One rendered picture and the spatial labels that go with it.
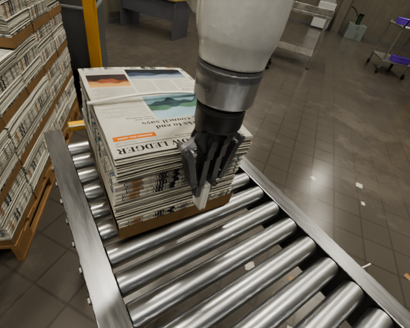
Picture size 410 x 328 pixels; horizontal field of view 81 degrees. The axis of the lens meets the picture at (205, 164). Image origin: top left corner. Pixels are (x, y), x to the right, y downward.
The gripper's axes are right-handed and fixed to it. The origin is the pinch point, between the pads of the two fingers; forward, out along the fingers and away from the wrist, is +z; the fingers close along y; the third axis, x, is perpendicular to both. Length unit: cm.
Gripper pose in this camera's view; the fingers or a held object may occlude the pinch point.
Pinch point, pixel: (200, 193)
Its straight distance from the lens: 49.1
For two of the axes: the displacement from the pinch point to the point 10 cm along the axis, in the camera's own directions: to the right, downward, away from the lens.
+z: -1.7, 7.5, 6.4
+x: 5.4, 6.1, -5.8
